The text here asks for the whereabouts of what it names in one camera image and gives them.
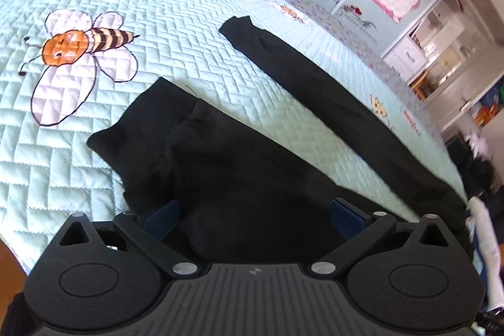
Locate black sweater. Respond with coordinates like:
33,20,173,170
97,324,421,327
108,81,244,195
87,16,474,266

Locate mint green quilted bedspread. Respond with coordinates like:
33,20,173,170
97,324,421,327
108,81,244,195
0,0,469,277

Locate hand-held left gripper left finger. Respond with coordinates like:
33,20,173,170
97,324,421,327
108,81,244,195
58,200,198,279

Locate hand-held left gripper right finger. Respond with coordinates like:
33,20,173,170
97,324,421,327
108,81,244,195
309,198,447,279

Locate clothes pile on dark chair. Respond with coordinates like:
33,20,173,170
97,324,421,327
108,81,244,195
445,131,504,200

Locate colourful packets on shelf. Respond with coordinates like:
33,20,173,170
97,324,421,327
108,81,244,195
472,84,504,129

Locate white folded clothes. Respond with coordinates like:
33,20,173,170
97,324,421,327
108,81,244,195
467,196,504,314

